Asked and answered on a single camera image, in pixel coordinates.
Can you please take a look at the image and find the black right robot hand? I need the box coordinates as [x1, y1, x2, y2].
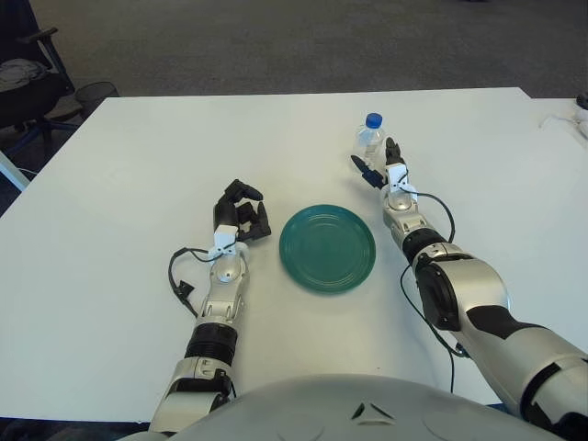
[350, 136, 409, 189]

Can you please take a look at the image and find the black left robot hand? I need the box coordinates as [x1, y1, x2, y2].
[211, 178, 273, 243]

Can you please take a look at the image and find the clear bottle blue cap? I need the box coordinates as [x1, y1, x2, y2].
[352, 111, 386, 172]

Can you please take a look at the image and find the green round plate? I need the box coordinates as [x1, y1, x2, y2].
[278, 204, 378, 296]

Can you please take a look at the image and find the white desk panel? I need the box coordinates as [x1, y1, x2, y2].
[0, 149, 31, 192]

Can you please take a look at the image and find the black office chair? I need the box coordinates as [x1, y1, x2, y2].
[0, 27, 86, 153]

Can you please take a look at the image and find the grey robot torso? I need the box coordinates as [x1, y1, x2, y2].
[167, 374, 560, 441]

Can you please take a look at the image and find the grey cloth bundle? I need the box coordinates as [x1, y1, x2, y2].
[0, 58, 50, 91]

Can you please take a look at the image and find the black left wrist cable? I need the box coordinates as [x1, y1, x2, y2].
[168, 246, 217, 318]

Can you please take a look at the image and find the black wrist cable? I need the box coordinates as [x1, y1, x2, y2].
[406, 186, 457, 243]
[168, 246, 217, 318]

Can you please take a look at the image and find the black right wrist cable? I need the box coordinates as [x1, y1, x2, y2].
[406, 186, 457, 243]

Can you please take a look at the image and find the white thin cable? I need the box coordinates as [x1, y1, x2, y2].
[537, 112, 578, 132]

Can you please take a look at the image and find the black wire mesh wastebasket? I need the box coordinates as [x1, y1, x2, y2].
[74, 81, 120, 116]

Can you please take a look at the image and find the black right elbow cable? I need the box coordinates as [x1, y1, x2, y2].
[399, 264, 465, 394]

